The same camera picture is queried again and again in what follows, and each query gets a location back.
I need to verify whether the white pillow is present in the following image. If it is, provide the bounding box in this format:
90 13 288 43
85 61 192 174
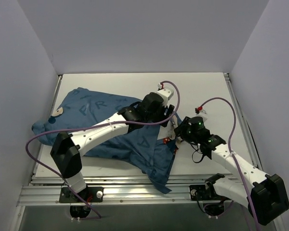
158 114 181 140

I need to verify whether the blue lettered pillowcase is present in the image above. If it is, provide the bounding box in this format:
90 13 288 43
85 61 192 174
32 88 176 194

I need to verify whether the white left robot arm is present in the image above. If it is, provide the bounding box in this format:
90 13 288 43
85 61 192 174
50 88 174 202

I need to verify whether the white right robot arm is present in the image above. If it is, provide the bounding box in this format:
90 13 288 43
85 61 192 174
174 116 289 226

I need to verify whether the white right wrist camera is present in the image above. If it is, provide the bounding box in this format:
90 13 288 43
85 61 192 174
195 106 208 122

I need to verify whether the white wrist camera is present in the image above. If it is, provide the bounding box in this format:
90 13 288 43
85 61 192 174
195 106 208 122
157 82 174 100

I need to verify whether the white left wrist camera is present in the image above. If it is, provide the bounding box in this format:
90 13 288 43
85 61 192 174
157 82 174 100

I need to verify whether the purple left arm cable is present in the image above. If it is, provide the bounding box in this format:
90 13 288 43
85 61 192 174
25 80 182 220

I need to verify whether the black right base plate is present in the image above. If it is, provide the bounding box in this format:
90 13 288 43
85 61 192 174
189 184 229 201

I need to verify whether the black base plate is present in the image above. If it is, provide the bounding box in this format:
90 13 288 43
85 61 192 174
189 184 229 201
59 187 104 203

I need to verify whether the aluminium frame rail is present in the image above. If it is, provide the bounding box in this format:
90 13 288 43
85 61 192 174
15 174 280 231

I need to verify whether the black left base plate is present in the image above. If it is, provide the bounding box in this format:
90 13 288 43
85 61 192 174
59 187 104 203

